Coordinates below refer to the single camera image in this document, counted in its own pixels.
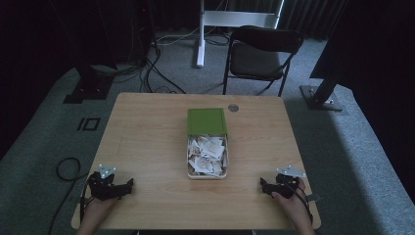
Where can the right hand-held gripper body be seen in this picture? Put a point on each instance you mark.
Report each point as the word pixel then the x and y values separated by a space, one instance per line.
pixel 284 188

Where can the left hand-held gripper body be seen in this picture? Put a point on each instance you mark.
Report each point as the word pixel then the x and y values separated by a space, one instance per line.
pixel 103 189

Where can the person's left hand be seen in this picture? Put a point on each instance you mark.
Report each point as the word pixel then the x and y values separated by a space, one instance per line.
pixel 100 208

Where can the person's right hand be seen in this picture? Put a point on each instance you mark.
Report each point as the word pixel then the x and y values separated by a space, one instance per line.
pixel 295 207

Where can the small grey tag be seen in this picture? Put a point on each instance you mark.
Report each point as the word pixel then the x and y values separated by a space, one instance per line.
pixel 313 197

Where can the white box tray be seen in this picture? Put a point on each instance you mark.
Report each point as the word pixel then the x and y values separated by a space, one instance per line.
pixel 189 174

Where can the pile of paper scraps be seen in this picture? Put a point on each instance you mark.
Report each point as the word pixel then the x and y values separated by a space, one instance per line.
pixel 207 155

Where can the green box sleeve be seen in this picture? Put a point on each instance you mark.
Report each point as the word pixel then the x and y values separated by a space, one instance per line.
pixel 207 121

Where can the black stand with bolted base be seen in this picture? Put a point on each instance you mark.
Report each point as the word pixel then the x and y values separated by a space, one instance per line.
pixel 321 98

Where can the black stand with flat base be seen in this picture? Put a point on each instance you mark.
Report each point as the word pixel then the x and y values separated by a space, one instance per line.
pixel 89 88

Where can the black folding chair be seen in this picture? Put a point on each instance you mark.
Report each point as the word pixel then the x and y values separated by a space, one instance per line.
pixel 257 60

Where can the white metal stand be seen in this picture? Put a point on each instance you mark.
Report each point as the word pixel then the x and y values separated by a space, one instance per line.
pixel 228 18

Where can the dark curtain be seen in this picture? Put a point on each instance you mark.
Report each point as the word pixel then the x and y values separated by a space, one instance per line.
pixel 310 16

